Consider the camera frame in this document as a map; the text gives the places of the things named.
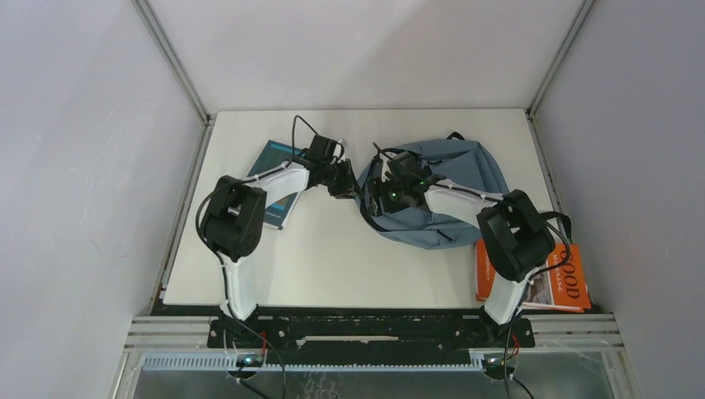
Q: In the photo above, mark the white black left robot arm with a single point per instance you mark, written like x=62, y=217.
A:
x=230, y=220

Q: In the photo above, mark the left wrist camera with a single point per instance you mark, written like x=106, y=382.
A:
x=321, y=149

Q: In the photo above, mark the white slotted cable duct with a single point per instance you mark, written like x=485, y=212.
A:
x=473, y=362

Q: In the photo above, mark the teal hardcover book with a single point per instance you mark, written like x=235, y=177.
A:
x=282, y=179

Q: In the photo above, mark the orange Good Morning book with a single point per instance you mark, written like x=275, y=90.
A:
x=563, y=289

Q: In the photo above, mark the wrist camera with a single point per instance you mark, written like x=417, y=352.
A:
x=403, y=164
x=321, y=149

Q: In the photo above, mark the blue student backpack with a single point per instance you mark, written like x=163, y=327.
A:
x=466, y=162

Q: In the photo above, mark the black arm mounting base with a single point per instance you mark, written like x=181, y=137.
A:
x=377, y=335

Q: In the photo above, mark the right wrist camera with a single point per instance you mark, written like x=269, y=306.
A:
x=403, y=164

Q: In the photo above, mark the left aluminium frame post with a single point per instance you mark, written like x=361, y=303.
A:
x=160, y=37

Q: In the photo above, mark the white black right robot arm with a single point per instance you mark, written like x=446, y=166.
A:
x=517, y=237

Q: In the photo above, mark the aluminium frame post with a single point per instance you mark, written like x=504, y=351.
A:
x=160, y=37
x=570, y=37

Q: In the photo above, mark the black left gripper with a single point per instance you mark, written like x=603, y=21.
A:
x=349, y=189

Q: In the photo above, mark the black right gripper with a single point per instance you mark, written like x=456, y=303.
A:
x=377, y=188

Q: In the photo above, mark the right aluminium frame post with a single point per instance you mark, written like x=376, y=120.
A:
x=570, y=37

